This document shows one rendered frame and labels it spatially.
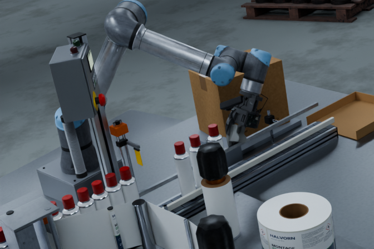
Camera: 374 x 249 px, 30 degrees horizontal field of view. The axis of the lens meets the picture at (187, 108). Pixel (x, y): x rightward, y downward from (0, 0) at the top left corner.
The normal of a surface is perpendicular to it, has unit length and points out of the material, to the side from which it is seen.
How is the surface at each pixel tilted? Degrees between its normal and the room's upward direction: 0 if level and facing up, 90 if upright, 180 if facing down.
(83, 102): 90
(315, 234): 90
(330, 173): 0
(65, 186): 90
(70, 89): 90
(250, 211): 0
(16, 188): 0
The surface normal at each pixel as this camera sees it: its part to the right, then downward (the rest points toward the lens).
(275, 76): 0.46, 0.25
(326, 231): 0.73, 0.13
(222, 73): -0.22, 0.41
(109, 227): 0.14, 0.35
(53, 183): -0.68, 0.39
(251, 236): -0.18, -0.91
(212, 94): -0.87, 0.32
